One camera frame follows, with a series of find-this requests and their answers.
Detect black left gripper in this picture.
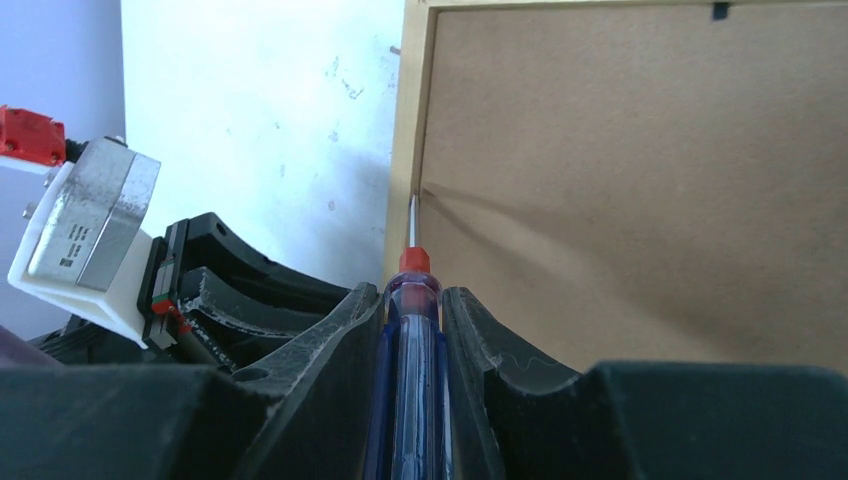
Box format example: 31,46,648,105
31,212,350,371

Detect blue red screwdriver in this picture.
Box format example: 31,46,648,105
362,194,454,479

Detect wooden picture frame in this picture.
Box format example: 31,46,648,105
384,1,847,371

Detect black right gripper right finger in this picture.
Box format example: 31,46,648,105
442,287,847,479

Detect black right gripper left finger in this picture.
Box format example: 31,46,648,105
1,283,382,479

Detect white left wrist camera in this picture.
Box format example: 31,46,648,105
7,137,161,346

